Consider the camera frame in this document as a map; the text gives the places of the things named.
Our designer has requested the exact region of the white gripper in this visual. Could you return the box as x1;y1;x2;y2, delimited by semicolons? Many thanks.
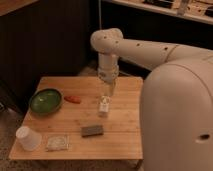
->
98;66;119;97

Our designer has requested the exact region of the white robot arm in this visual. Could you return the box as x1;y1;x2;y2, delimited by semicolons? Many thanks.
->
90;28;213;171

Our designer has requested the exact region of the small white bottle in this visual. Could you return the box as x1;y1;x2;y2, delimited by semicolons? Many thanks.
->
99;96;110;117

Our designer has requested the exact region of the orange carrot piece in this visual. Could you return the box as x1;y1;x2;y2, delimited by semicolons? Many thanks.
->
64;96;81;104

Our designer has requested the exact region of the wooden table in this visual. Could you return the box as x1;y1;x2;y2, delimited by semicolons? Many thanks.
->
9;77;142;160

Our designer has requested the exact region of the grey sponge block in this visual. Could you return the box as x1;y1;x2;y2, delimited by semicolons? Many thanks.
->
81;125;104;137

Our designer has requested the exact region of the green bowl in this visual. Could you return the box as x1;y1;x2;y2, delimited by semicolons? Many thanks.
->
29;88;62;116

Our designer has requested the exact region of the clear plastic snack bag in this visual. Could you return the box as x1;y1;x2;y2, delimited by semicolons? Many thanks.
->
46;135;69;151

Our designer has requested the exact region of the clear plastic cup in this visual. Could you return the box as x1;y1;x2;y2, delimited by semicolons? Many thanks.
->
16;126;42;151

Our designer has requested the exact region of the background shelf with items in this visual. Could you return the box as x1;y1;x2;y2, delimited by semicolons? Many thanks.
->
103;0;213;25

